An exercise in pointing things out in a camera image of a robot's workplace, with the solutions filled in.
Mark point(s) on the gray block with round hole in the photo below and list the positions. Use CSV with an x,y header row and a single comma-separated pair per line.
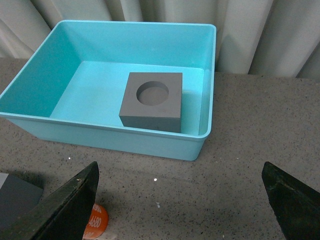
x,y
153,101

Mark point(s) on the orange cylinder with white numbers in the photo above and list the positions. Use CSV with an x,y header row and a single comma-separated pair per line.
x,y
97,223

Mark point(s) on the camera right gripper black left finger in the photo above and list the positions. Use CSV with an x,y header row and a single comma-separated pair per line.
x,y
63,215

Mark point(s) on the gray block with square hole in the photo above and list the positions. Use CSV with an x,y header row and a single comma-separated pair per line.
x,y
17,197

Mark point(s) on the white curtain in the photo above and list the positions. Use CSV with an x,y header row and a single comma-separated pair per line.
x,y
269,37

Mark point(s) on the light blue plastic box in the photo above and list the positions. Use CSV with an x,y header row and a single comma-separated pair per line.
x,y
72,88

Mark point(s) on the camera right gripper black right finger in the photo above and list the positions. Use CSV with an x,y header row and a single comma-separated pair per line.
x,y
295,204

